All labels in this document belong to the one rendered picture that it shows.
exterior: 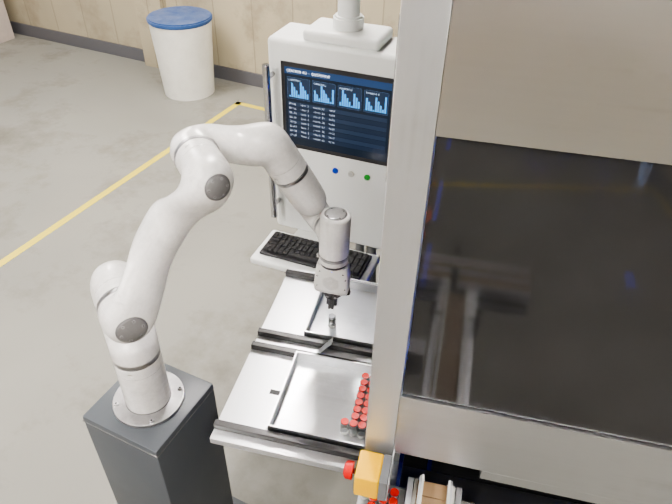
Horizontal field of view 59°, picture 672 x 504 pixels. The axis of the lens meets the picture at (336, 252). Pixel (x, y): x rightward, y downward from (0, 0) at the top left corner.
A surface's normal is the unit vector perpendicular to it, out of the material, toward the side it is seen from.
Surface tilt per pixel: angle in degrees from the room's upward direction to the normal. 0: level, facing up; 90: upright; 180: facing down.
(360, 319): 0
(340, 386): 0
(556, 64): 90
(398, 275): 90
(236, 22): 90
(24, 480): 0
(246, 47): 90
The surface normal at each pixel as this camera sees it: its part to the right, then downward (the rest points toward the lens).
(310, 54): -0.37, 0.57
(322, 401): 0.02, -0.79
